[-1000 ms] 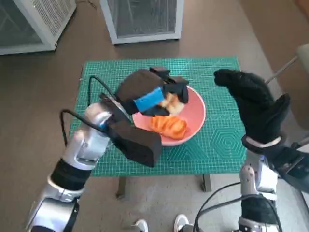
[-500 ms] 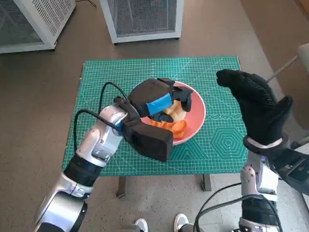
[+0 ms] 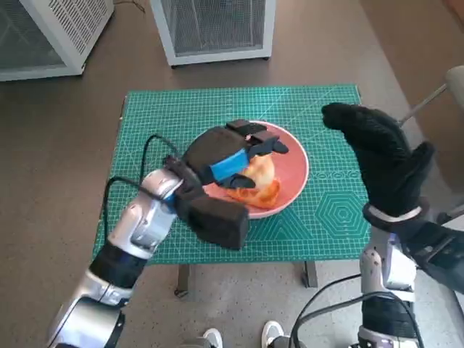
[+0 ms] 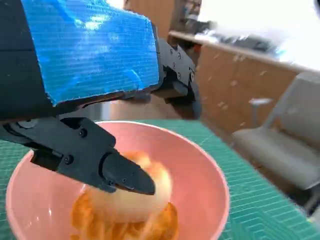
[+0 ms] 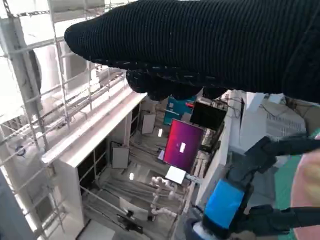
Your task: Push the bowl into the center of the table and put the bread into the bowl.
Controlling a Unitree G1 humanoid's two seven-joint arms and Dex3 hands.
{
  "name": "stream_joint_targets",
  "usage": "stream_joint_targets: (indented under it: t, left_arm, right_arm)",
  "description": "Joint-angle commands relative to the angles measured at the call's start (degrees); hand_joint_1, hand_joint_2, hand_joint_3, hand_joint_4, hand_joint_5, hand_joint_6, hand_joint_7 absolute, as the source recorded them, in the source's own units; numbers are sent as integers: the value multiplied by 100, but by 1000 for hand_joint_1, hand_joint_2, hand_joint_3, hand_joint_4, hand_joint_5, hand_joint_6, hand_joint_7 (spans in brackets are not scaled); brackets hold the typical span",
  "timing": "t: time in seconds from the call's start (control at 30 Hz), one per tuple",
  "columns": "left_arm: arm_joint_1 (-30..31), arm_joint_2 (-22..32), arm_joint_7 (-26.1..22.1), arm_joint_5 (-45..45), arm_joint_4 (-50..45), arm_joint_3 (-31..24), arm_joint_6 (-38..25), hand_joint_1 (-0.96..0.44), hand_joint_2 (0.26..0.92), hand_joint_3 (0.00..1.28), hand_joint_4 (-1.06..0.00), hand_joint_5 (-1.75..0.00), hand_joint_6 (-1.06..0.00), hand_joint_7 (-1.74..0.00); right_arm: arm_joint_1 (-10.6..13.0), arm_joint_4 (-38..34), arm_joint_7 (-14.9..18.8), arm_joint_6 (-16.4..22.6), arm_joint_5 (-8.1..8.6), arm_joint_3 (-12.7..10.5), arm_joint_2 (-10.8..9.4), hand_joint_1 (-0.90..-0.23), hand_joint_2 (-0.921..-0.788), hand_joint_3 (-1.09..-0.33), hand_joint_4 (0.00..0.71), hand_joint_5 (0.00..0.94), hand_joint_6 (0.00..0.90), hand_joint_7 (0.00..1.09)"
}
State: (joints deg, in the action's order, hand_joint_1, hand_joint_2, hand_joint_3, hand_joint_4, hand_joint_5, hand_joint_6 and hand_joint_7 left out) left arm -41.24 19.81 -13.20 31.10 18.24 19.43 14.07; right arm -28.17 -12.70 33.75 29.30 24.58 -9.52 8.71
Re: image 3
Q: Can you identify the white robot left foot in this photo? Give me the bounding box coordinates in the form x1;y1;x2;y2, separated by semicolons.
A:
201;328;223;348

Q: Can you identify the round toy bread bun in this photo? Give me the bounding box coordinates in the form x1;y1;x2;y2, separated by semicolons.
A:
241;155;276;189

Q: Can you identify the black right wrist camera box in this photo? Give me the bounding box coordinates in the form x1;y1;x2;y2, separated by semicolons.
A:
402;217;464;291

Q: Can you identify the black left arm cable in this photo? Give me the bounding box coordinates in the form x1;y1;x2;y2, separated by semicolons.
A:
103;134;182;236

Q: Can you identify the long braided toy bread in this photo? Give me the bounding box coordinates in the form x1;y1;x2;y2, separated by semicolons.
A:
226;177;282;210

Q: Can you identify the wide white mesh cabinet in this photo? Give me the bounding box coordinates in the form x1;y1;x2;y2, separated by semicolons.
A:
0;0;116;81

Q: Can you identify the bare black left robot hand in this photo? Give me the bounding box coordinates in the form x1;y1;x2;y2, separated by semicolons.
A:
183;118;291;189

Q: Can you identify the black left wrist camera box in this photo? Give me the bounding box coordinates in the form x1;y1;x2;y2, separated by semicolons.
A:
175;191;250;252

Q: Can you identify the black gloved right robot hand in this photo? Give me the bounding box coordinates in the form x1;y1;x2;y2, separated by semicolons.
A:
321;102;436;218

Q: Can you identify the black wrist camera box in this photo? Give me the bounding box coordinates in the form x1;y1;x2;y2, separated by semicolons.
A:
175;191;250;252
402;217;464;291

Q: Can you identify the white robot right foot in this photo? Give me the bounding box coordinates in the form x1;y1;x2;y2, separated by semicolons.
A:
261;320;284;348

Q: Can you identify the green cutting mat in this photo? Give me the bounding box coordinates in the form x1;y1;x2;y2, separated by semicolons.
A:
94;83;373;268

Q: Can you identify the white robot foot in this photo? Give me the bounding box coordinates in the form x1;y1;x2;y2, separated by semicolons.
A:
261;320;284;348
201;328;223;348

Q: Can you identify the narrow white mesh cabinet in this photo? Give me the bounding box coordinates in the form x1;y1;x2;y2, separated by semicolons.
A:
149;0;274;67

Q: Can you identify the pink bowl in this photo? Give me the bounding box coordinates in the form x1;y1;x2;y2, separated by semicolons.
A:
188;120;310;219

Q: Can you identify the grey table leg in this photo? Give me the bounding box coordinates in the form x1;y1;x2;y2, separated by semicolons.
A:
302;260;319;289
173;263;190;297

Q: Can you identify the black floor cable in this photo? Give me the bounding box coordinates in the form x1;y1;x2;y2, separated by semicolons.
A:
115;0;146;12

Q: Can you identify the white chair with grey legs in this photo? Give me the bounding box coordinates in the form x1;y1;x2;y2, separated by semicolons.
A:
398;65;464;126

